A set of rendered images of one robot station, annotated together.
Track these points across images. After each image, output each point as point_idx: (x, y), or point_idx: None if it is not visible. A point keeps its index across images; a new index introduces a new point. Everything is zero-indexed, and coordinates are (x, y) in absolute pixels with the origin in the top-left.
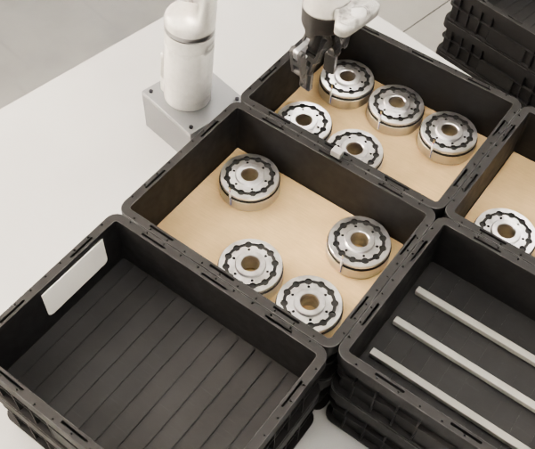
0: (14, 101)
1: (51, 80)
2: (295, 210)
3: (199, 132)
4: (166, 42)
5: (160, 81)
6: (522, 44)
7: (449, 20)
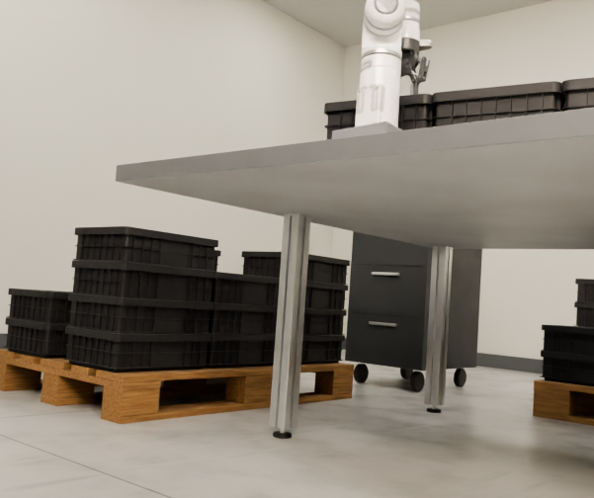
0: (386, 132)
1: (344, 137)
2: None
3: (469, 89)
4: (395, 64)
5: (379, 117)
6: (183, 251)
7: (129, 261)
